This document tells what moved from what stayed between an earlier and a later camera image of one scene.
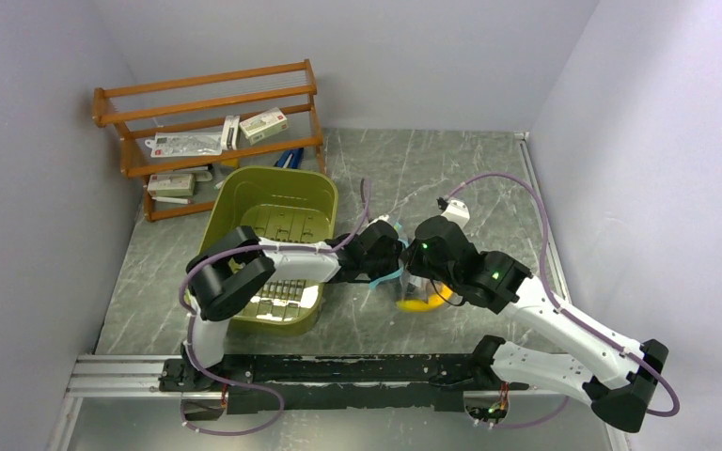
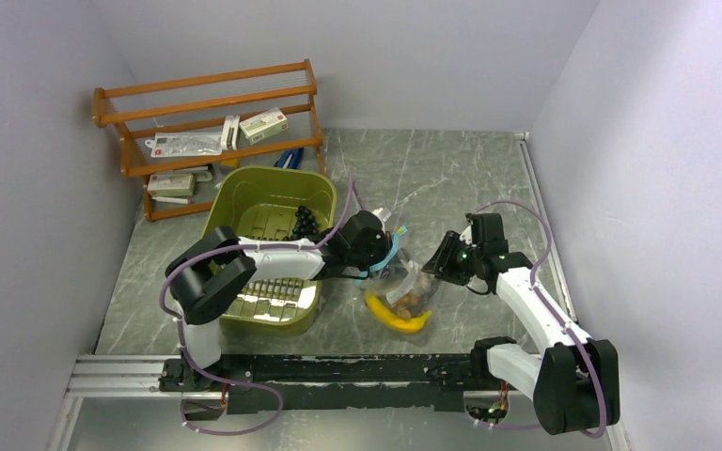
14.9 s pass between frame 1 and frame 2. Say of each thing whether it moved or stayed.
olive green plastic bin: stayed
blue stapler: stayed
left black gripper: moved
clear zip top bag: moved
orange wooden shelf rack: stayed
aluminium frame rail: stayed
